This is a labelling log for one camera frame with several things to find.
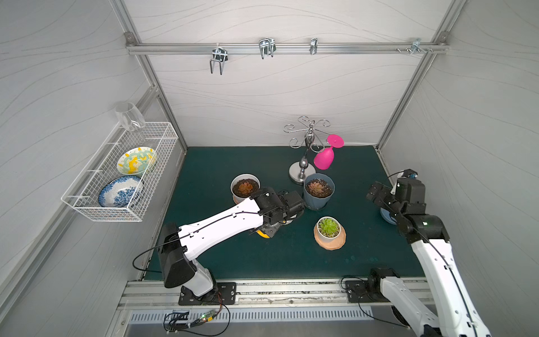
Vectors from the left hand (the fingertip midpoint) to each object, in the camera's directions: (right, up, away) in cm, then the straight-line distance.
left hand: (263, 223), depth 72 cm
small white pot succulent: (+11, -4, +18) cm, 22 cm away
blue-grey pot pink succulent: (+23, +10, +18) cm, 31 cm away
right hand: (+44, +12, +1) cm, 45 cm away
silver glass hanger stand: (+16, +18, +35) cm, 43 cm away
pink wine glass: (+27, +24, +22) cm, 42 cm away
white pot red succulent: (-10, +11, +19) cm, 24 cm away
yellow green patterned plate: (-43, +22, -2) cm, 48 cm away
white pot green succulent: (+25, -4, +7) cm, 26 cm away
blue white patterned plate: (-43, +12, -10) cm, 46 cm away
